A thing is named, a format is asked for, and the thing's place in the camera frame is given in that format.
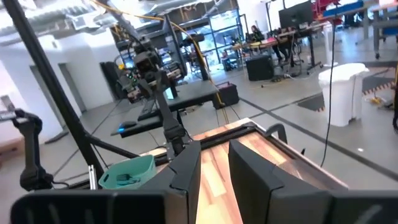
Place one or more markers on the small black floor case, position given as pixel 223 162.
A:
pixel 227 95

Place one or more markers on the black shelving rack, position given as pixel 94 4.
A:
pixel 174 40

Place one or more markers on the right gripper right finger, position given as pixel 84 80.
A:
pixel 264 193

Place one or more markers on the cluttered wooden work table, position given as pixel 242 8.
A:
pixel 273 42

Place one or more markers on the black frame clamp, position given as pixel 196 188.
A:
pixel 277 130
pixel 303 151

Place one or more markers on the blue topped workbench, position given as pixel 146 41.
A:
pixel 367 12

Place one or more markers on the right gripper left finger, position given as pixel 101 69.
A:
pixel 180 186

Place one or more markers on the dark grey desk top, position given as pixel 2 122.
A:
pixel 192 93

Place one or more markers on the teal plastic bin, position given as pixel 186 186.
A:
pixel 143 169

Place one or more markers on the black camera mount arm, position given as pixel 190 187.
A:
pixel 29 149

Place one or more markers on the black mat with hazard stripes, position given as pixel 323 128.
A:
pixel 373 82

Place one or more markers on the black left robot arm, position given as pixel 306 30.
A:
pixel 168 118

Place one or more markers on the black computer mouse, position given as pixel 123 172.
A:
pixel 127 125

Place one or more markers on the black computer monitor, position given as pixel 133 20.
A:
pixel 295 15

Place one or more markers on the person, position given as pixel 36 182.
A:
pixel 256 34

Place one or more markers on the large black floor case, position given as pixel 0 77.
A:
pixel 259 68

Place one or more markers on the black slanted frame pole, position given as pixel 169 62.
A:
pixel 49 84

